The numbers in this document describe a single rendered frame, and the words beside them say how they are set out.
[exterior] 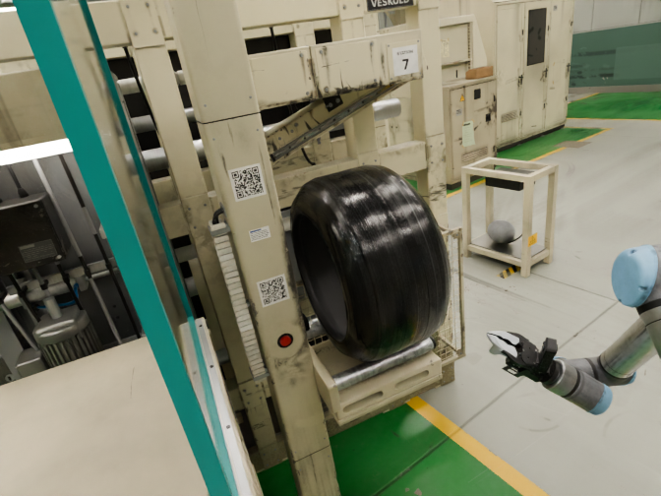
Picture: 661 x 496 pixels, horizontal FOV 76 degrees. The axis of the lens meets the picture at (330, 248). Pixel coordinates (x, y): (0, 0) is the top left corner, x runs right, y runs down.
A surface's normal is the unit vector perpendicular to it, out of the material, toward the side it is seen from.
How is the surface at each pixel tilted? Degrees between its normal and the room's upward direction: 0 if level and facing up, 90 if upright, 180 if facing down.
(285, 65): 90
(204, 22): 90
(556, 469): 0
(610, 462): 0
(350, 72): 90
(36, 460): 0
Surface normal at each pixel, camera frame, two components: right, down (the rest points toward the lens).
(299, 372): 0.40, 0.32
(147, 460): -0.15, -0.90
